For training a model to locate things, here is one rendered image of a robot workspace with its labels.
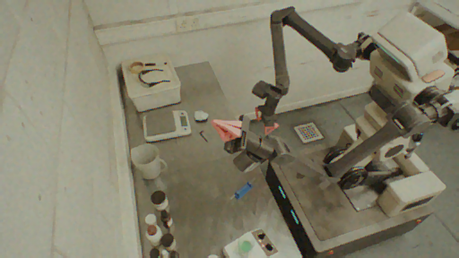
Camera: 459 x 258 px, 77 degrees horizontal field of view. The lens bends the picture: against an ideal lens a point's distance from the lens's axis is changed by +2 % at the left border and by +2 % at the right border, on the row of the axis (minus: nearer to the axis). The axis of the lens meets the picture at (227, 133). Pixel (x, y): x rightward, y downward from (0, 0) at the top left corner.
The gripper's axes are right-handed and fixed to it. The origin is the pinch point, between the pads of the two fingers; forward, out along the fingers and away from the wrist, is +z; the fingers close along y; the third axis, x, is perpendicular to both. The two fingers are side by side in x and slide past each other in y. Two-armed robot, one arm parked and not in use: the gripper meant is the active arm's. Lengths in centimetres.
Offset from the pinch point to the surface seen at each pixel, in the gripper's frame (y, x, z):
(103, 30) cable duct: 80, -95, 33
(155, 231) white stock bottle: -23, -58, -17
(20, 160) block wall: -23.6, -4.6, 34.3
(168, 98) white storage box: 56, -90, -15
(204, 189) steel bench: 2, -62, -38
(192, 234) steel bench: -20, -58, -34
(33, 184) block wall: -26.5, -7.5, 30.7
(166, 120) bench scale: 40, -85, -16
